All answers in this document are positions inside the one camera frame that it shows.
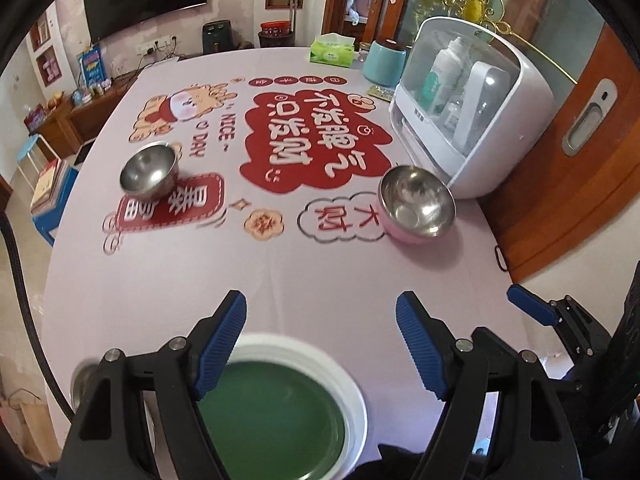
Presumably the printed pink tablecloth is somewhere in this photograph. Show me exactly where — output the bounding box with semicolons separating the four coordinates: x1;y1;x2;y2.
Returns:
41;48;529;464

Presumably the black air fryer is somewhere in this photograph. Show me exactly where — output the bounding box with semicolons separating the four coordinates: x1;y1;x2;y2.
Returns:
202;20;235;54

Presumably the teal canister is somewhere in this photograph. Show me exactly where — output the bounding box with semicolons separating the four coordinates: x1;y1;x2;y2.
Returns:
362;38;407;88

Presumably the white dish cabinet appliance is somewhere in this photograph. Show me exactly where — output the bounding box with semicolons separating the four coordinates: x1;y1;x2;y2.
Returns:
390;16;554;200

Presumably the black cable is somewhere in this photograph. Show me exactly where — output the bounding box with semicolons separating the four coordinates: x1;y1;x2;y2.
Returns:
0;211;76;426

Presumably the green tissue pack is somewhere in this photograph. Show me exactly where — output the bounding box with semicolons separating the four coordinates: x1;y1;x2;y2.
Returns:
309;32;355;68

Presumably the green plate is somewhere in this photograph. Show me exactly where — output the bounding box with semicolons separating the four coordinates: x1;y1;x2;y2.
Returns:
198;361;345;480

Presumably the wooden tv cabinet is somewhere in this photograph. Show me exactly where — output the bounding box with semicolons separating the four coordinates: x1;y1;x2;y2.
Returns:
37;70;139;158

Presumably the wooden door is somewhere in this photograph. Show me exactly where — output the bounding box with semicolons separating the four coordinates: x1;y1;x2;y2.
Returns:
480;26;639;282

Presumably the pink steel bowl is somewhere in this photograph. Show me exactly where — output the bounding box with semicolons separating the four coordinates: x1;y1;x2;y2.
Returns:
376;165;457;245

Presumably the blue stool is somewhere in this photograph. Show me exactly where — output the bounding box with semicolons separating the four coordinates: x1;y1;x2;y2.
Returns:
15;133;49;191

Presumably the small patterned steel bowl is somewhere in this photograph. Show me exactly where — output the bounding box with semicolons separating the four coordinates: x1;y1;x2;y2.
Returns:
119;142;179;202

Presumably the white foam plate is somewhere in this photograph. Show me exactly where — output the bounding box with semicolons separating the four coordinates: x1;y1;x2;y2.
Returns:
226;333;369;479

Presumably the small green coaster packet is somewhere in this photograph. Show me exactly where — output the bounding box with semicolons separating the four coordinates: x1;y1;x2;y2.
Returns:
367;84;396;103

